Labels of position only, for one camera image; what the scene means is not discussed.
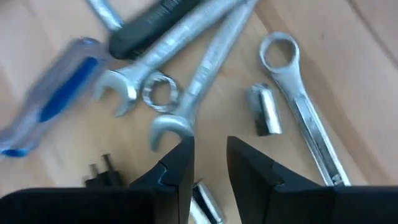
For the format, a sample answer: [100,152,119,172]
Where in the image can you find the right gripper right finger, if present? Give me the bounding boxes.
[226,136,335,224]

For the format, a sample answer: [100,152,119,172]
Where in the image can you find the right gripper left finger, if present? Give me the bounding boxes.
[129,136,195,224]

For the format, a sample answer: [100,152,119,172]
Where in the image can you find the chrome socket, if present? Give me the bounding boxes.
[188,181,226,224]
[246,82,284,137]

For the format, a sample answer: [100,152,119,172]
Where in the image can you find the blue clear-handled screwdriver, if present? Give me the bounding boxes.
[0,37,109,159]

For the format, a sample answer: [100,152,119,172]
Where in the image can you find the black wire stripper pliers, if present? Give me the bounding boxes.
[108,0,203,60]

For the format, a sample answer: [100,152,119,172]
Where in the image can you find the grey-handled nut driver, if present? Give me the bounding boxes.
[84,0,125,32]

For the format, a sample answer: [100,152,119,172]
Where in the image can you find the hex key set grey holder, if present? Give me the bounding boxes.
[83,153,125,189]

